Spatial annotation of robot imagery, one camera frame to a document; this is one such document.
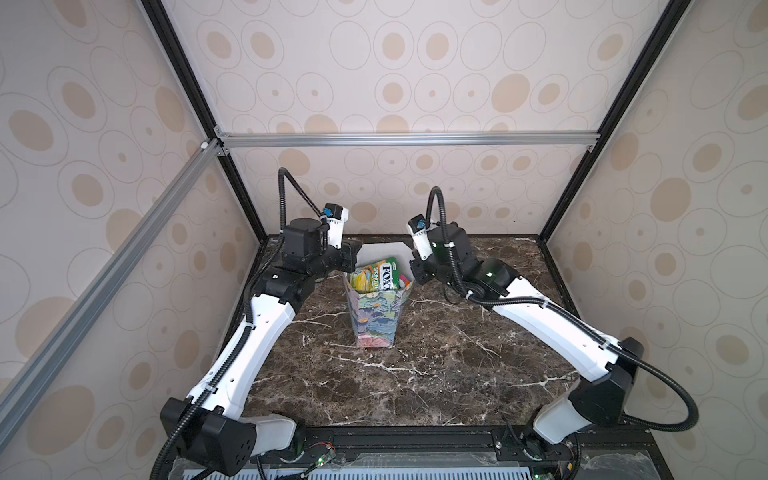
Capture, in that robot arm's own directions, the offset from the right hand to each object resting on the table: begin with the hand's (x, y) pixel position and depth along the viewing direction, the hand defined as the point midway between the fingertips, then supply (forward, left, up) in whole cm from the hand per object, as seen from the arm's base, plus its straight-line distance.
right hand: (415, 251), depth 74 cm
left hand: (-1, +11, +5) cm, 12 cm away
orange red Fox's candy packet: (-2, +3, -10) cm, 11 cm away
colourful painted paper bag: (-10, +10, -14) cm, 20 cm away
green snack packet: (-2, +8, -7) cm, 11 cm away
